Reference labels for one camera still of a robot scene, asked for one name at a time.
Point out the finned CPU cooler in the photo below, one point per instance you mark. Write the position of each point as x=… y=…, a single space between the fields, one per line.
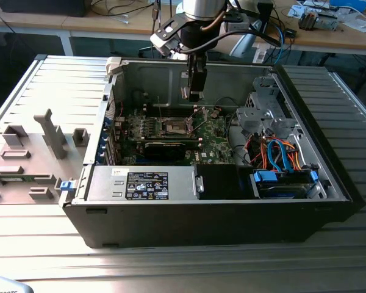
x=307 y=19

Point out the silver power supply unit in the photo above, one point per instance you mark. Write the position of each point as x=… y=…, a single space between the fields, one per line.
x=103 y=183

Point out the silver metal drive cage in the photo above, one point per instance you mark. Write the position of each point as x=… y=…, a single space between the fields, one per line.
x=262 y=122

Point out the hard disk in blue carrier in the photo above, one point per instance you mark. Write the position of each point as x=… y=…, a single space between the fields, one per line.
x=280 y=190

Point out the thin metal locking lever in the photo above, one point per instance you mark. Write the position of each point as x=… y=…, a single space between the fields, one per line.
x=159 y=108
x=200 y=125

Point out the blue plastic case latch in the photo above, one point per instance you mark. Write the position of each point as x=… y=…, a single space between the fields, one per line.
x=67 y=186

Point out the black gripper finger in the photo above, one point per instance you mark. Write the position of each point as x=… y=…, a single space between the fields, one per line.
x=198 y=79

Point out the grey parts rack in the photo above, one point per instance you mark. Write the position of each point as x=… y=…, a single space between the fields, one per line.
x=33 y=146

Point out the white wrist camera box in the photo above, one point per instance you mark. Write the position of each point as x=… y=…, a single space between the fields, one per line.
x=161 y=45
x=236 y=27

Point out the wooden desk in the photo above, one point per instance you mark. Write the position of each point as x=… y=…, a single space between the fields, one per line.
x=33 y=23
x=323 y=39

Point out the green motherboard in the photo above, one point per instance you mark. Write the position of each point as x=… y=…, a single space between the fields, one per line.
x=213 y=143

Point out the CPU socket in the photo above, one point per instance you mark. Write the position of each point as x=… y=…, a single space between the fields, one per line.
x=174 y=126

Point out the black open PC case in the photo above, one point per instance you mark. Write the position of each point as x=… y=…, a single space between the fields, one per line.
x=201 y=222

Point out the round coin cell battery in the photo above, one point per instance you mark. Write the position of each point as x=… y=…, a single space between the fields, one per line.
x=215 y=114

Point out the pale teach pendant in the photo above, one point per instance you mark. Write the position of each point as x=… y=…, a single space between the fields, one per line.
x=6 y=285

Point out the pale grey case latch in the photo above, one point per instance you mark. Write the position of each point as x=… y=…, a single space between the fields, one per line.
x=114 y=65

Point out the green RAM stick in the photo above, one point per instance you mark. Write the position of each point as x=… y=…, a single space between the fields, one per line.
x=12 y=180

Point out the silver topped CPU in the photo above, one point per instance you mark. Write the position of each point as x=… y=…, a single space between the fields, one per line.
x=184 y=93

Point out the silver metal bracket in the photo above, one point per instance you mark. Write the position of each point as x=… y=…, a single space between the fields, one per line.
x=326 y=21

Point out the black plastic shroud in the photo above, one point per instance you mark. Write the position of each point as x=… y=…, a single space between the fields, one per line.
x=219 y=181

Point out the black graphics card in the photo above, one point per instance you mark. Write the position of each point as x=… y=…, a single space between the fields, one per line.
x=164 y=151

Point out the large black box device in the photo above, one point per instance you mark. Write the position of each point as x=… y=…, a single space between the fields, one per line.
x=42 y=7

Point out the blue box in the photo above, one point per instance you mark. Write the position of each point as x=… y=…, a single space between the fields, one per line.
x=350 y=4

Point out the small black box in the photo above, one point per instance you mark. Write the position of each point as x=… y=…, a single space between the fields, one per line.
x=264 y=12

